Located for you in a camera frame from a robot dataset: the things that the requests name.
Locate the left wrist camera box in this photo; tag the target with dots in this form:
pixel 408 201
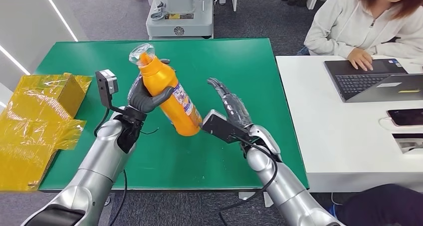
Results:
pixel 107 85

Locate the person's hand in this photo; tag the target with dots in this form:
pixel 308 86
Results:
pixel 360 58

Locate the white desktop device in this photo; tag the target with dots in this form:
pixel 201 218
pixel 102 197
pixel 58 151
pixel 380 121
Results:
pixel 408 143

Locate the person's leg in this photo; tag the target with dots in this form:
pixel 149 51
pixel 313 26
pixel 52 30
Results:
pixel 380 206

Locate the dark grey laptop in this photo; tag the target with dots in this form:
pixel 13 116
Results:
pixel 363 82

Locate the white desk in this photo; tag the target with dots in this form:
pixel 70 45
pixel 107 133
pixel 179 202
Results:
pixel 337 135

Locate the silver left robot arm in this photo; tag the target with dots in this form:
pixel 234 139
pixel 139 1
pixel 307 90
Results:
pixel 102 158

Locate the yellow film-wrapped cardboard box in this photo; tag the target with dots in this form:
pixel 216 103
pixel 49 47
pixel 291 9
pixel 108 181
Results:
pixel 29 118

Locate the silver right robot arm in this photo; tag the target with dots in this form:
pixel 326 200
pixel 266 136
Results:
pixel 284 184

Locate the black smartphone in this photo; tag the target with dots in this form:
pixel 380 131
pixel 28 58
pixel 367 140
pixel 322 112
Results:
pixel 408 117

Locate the white table foot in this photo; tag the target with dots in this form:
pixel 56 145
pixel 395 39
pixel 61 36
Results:
pixel 107 201
pixel 246 195
pixel 267 200

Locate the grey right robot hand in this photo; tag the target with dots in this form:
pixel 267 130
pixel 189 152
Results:
pixel 236 110

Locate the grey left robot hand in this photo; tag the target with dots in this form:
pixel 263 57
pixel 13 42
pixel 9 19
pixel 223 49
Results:
pixel 142 97

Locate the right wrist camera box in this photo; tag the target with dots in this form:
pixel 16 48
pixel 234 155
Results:
pixel 221 127

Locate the white machine base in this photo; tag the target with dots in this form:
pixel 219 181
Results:
pixel 185 23

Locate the person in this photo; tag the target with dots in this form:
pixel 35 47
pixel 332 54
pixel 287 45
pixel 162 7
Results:
pixel 347 23

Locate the orange plastic bottle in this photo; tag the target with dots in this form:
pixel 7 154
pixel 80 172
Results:
pixel 165 85

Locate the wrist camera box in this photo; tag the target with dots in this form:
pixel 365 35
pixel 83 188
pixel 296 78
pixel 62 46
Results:
pixel 221 127
pixel 107 85

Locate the green table mat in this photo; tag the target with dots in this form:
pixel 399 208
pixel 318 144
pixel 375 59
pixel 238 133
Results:
pixel 198 158

